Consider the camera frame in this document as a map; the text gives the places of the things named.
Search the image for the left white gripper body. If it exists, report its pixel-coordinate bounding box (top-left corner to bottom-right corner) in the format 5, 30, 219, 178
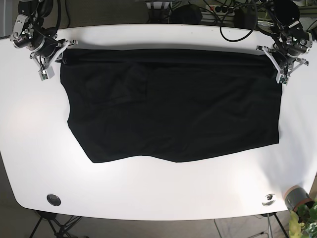
256, 46, 309, 85

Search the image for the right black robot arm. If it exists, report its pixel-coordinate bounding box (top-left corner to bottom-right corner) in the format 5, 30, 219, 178
10, 0, 78, 81

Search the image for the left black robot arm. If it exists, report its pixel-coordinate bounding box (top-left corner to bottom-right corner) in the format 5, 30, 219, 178
256, 0, 313, 84

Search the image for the green potted plant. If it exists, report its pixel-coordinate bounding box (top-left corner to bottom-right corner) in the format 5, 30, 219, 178
289, 201, 317, 238

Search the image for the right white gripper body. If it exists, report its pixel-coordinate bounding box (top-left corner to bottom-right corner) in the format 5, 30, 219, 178
30, 39, 78, 81

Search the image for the black T-shirt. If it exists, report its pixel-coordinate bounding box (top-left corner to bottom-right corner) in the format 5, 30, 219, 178
60, 49, 282, 163

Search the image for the white power strip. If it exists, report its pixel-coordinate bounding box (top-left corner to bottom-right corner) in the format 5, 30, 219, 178
205, 5, 235, 15

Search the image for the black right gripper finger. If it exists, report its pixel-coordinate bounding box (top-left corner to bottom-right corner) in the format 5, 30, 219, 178
55, 56, 68, 64

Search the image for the black table grommet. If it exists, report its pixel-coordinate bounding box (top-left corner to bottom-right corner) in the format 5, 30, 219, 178
47, 194, 61, 206

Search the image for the silver table grommet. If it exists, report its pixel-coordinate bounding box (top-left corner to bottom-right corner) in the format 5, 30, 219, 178
262, 194, 276, 207

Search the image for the grey plant pot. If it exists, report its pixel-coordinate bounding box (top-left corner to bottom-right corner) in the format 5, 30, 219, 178
283, 185, 314, 212

